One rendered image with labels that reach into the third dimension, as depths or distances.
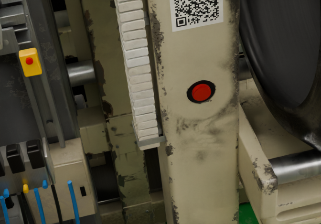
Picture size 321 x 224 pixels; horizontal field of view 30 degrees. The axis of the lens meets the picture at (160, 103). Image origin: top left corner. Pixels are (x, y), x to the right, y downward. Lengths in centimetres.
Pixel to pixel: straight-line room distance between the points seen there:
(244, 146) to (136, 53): 26
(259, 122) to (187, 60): 40
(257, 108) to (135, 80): 44
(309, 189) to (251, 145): 13
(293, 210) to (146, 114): 32
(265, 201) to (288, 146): 25
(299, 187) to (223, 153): 14
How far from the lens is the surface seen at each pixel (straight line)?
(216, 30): 87
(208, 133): 100
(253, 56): 111
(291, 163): 102
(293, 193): 105
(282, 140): 122
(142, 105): 94
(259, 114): 127
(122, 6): 83
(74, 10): 169
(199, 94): 93
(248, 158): 99
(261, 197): 98
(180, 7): 83
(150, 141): 99
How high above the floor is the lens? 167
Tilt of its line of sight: 41 degrees down
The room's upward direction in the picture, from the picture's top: 6 degrees counter-clockwise
